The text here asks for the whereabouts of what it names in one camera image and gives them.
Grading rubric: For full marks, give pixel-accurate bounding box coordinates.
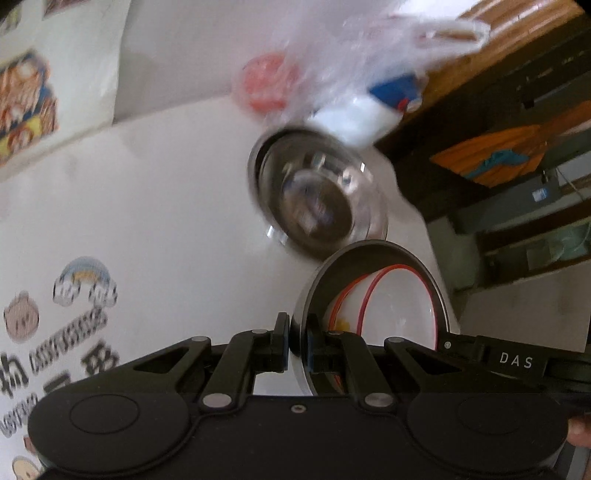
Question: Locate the white printed table mat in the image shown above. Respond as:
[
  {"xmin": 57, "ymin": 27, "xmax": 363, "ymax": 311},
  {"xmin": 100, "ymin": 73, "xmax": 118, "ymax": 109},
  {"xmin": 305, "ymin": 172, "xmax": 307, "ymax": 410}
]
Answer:
[{"xmin": 0, "ymin": 94, "xmax": 463, "ymax": 480}]

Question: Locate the white ceramic bowl front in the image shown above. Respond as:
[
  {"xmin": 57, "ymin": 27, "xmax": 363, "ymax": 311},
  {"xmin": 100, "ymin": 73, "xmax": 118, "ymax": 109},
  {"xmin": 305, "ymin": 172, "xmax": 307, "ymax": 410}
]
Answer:
[{"xmin": 361, "ymin": 264, "xmax": 437, "ymax": 349}]

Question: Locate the orange dress lady painting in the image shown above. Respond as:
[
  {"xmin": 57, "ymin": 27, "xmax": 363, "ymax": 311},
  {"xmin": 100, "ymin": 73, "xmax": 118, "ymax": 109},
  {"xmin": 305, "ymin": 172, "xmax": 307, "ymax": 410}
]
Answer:
[{"xmin": 430, "ymin": 100, "xmax": 590, "ymax": 188}]

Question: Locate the grey appliance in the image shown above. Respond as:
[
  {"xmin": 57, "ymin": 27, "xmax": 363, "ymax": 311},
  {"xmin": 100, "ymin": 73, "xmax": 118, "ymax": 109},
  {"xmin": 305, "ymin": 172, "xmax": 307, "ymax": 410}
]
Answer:
[{"xmin": 450, "ymin": 157, "xmax": 590, "ymax": 234}]

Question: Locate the white blue water bottle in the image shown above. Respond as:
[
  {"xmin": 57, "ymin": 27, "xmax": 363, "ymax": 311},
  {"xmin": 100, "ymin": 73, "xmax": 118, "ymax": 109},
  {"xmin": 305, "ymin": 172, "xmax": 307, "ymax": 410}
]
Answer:
[{"xmin": 305, "ymin": 74, "xmax": 428, "ymax": 150}]

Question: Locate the steel plate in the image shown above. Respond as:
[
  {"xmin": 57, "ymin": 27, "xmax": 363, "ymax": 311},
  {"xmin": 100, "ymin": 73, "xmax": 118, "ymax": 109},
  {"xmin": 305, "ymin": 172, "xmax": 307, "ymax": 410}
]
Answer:
[{"xmin": 247, "ymin": 126, "xmax": 389, "ymax": 260}]

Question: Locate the colourful houses drawing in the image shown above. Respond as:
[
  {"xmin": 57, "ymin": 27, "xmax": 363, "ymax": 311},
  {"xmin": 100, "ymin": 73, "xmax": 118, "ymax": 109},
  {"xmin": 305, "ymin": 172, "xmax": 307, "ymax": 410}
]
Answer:
[{"xmin": 1, "ymin": 1, "xmax": 130, "ymax": 180}]

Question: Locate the wooden door frame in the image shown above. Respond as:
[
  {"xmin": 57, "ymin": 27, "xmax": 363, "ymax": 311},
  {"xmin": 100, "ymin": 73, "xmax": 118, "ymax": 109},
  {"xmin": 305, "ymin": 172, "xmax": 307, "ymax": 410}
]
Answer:
[{"xmin": 403, "ymin": 1, "xmax": 590, "ymax": 125}]

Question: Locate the clear plastic bag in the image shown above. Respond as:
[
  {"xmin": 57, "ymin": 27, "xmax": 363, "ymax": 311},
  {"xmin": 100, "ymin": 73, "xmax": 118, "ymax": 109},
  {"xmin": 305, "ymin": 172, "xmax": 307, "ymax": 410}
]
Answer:
[{"xmin": 231, "ymin": 1, "xmax": 491, "ymax": 125}]

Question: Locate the white ceramic bowl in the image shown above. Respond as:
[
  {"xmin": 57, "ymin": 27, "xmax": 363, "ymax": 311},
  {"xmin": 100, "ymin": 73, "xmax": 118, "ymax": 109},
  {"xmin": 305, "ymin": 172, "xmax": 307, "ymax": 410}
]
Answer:
[
  {"xmin": 322, "ymin": 274, "xmax": 376, "ymax": 335},
  {"xmin": 361, "ymin": 264, "xmax": 437, "ymax": 349}
]

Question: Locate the person's right hand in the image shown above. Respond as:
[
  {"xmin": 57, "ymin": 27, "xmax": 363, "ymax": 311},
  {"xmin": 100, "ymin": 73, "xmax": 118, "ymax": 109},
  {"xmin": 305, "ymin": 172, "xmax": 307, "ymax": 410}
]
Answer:
[{"xmin": 567, "ymin": 415, "xmax": 591, "ymax": 449}]

